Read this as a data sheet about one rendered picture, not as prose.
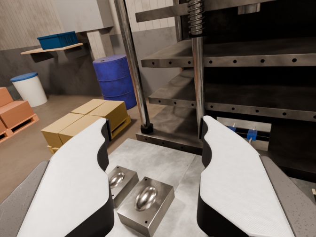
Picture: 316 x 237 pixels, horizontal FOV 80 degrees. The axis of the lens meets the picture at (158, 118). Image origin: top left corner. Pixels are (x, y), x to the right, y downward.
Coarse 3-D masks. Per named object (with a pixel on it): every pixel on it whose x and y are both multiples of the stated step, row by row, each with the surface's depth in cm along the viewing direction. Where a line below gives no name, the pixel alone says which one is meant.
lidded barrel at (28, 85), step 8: (32, 72) 479; (16, 80) 432; (24, 80) 437; (32, 80) 448; (16, 88) 448; (24, 88) 444; (32, 88) 452; (40, 88) 469; (24, 96) 454; (32, 96) 458; (40, 96) 470; (32, 104) 466; (40, 104) 475
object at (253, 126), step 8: (224, 112) 110; (224, 120) 106; (232, 120) 104; (240, 120) 101; (248, 120) 99; (256, 120) 98; (264, 120) 97; (232, 128) 106; (240, 128) 104; (248, 128) 101; (256, 128) 99; (264, 128) 97; (264, 136) 99; (256, 144) 103; (264, 144) 101
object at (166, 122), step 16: (160, 112) 162; (176, 112) 157; (192, 112) 153; (208, 112) 149; (160, 128) 139; (176, 128) 136; (192, 128) 133; (272, 128) 119; (288, 128) 116; (304, 128) 114; (160, 144) 130; (176, 144) 122; (192, 144) 117; (272, 144) 106; (288, 144) 104; (304, 144) 102; (272, 160) 96; (288, 160) 94; (304, 160) 93; (304, 176) 89
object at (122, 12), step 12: (120, 0) 98; (180, 0) 149; (120, 12) 100; (120, 24) 103; (180, 24) 155; (132, 36) 108; (180, 36) 160; (132, 48) 109; (132, 60) 112; (132, 72) 116; (180, 72) 176; (144, 96) 126; (144, 108) 128; (144, 120) 132; (144, 132) 135
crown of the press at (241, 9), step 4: (252, 4) 97; (256, 4) 97; (260, 4) 98; (240, 8) 101; (244, 8) 99; (248, 8) 98; (252, 8) 98; (256, 8) 98; (260, 8) 99; (240, 12) 102; (244, 12) 100; (248, 12) 99; (252, 12) 98
